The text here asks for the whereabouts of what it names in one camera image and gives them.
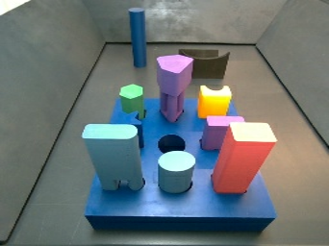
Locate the red rectangular peg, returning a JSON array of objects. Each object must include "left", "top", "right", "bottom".
[{"left": 212, "top": 122, "right": 279, "bottom": 194}]

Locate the yellow notched peg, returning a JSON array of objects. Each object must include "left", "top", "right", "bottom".
[{"left": 199, "top": 86, "right": 232, "bottom": 118}]

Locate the green hexagon peg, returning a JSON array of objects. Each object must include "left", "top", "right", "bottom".
[{"left": 120, "top": 84, "right": 146, "bottom": 119}]

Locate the light blue rounded peg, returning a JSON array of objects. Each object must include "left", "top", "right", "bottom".
[{"left": 82, "top": 124, "right": 145, "bottom": 190}]

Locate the black curved holder bracket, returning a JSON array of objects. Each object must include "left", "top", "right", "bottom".
[{"left": 180, "top": 49, "right": 231, "bottom": 79}]

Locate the small purple square peg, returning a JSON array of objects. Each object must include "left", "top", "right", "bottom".
[{"left": 201, "top": 115, "right": 245, "bottom": 150}]

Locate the dark blue star peg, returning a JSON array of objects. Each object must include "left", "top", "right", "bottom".
[{"left": 117, "top": 111, "right": 145, "bottom": 148}]

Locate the purple pentagon peg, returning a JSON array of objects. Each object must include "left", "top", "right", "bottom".
[{"left": 157, "top": 55, "right": 193, "bottom": 122}]

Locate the tall dark blue cylinder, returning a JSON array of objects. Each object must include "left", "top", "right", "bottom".
[{"left": 129, "top": 8, "right": 148, "bottom": 67}]

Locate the blue peg board base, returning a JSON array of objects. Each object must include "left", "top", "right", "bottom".
[{"left": 85, "top": 99, "right": 278, "bottom": 232}]

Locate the light blue short cylinder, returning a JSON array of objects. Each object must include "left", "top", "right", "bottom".
[{"left": 158, "top": 151, "right": 196, "bottom": 193}]

